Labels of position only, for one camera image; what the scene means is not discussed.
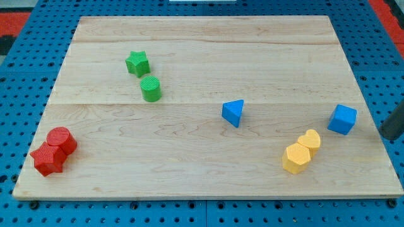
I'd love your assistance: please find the blue cube block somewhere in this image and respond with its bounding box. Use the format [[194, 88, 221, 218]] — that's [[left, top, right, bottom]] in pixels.
[[328, 104, 357, 135]]

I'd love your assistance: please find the blue triangle block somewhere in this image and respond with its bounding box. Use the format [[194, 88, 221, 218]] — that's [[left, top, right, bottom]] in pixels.
[[222, 100, 244, 127]]

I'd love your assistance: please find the wooden board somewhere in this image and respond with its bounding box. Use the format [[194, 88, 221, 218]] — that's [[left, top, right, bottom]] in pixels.
[[13, 16, 403, 201]]

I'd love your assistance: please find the green cylinder block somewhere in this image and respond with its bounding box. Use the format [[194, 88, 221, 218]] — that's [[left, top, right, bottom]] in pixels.
[[140, 76, 162, 102]]

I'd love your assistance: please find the green star block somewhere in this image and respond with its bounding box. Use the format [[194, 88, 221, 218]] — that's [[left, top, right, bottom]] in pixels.
[[125, 51, 150, 78]]

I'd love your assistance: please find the yellow hexagon block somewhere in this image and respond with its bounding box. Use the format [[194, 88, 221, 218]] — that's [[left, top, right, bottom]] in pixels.
[[282, 143, 311, 174]]

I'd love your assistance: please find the yellow heart block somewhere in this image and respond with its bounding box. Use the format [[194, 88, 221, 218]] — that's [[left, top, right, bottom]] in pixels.
[[297, 129, 321, 158]]

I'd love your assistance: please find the red cylinder block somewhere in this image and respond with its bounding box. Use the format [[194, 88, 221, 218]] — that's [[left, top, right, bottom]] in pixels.
[[46, 127, 78, 156]]

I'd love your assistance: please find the red star block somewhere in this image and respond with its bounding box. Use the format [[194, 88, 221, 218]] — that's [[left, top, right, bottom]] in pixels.
[[30, 142, 67, 177]]

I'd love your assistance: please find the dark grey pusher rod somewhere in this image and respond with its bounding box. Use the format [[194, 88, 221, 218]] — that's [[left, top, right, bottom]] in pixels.
[[378, 100, 403, 141]]

